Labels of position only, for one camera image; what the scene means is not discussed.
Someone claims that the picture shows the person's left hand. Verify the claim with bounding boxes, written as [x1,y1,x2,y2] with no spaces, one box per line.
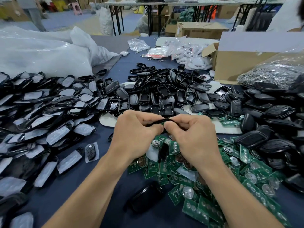
[108,110,164,161]

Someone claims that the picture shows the person's right hand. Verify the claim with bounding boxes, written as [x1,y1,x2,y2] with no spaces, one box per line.
[164,115,223,168]

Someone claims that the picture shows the pile of green circuit boards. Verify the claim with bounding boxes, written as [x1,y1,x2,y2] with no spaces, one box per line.
[126,118,293,228]

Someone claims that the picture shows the pile of black shell halves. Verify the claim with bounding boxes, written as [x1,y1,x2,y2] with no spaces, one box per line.
[126,62,231,117]

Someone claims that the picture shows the lone glossy black shell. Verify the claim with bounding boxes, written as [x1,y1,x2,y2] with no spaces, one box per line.
[124,183,166,214]

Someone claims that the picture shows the pile of assembled black fobs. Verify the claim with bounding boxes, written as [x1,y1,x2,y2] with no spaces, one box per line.
[230,80,304,193]

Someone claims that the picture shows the pile of shells with pads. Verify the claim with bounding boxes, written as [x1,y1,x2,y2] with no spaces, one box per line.
[0,71,123,228]

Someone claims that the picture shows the person's left forearm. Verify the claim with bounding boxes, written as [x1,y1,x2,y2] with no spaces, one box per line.
[43,154,129,228]

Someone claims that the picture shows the person's right forearm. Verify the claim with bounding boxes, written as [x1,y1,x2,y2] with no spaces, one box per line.
[202,161,283,228]

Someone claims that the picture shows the clear plastic film piece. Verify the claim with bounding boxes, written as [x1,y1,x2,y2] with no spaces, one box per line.
[145,142,160,162]

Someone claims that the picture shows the heap of clear parts bags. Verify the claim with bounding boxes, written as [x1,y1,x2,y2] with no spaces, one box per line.
[170,40,213,71]

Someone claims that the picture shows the clear bag with red label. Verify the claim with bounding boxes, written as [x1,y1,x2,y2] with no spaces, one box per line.
[142,46,173,60]

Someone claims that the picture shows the large open cardboard box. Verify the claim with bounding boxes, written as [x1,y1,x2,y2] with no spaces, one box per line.
[202,31,304,85]

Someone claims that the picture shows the small crumpled clear plastic bag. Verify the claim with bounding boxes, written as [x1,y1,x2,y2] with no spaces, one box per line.
[127,38,151,53]

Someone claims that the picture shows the clear bag of metal parts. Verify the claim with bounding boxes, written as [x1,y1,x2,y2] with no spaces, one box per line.
[237,52,304,90]

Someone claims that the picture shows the brown cardboard box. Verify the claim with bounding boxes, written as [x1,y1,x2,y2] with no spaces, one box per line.
[176,22,230,40]

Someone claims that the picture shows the white sack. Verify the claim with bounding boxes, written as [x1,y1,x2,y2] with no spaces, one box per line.
[96,6,115,36]

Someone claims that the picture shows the large white plastic bag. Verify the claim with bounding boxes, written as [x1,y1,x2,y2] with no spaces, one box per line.
[0,26,119,78]

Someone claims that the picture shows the long white table top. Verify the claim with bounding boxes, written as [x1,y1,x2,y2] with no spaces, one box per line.
[102,0,286,7]

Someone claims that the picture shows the pink plastic stool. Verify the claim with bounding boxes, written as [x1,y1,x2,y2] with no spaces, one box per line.
[70,2,83,16]

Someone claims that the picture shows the tan cardboard box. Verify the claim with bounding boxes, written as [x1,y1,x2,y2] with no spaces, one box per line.
[0,1,20,21]

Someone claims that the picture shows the black metal table frame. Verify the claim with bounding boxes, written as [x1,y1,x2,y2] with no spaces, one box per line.
[107,3,166,36]

